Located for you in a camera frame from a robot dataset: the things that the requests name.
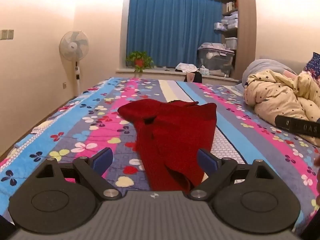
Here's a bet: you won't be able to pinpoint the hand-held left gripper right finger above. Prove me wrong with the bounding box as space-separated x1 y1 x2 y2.
187 148 274 202

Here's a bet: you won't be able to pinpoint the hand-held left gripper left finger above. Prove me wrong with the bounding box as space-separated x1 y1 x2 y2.
32 147 123 202

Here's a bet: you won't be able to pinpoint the red knit sweater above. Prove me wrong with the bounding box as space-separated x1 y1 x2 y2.
117 99 217 192

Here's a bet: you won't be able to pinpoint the pile of white clothes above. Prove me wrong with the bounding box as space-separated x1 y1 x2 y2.
175 63 198 73

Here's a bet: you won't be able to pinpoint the cream star-print quilt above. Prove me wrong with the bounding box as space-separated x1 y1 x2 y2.
244 69 320 147

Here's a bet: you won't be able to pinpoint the floral striped blanket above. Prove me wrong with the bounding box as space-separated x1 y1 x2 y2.
0 77 320 235

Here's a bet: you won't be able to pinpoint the dark blue printed pillow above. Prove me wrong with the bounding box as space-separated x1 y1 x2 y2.
303 52 320 79

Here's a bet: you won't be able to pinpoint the grey pillow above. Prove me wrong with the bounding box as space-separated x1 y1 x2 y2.
242 59 298 85

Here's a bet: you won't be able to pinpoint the black bag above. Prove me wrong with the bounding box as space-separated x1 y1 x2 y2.
184 72 203 83

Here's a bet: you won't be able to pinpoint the large clear storage bin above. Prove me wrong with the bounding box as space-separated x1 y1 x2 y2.
197 42 235 77

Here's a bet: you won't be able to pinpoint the potted green plant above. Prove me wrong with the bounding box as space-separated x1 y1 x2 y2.
125 51 154 73

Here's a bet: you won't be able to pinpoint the lidded clear storage box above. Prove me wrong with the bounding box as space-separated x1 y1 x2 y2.
224 37 237 50

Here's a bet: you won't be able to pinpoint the wooden shelf unit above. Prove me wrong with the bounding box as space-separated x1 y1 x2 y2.
221 0 257 80

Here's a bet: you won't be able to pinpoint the white standing fan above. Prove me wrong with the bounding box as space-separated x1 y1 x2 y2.
59 30 90 98

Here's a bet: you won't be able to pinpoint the stacked clear storage boxes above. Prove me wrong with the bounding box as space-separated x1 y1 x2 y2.
222 14 238 29

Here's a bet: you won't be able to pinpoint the blue curtain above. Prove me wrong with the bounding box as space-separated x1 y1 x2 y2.
126 0 224 68

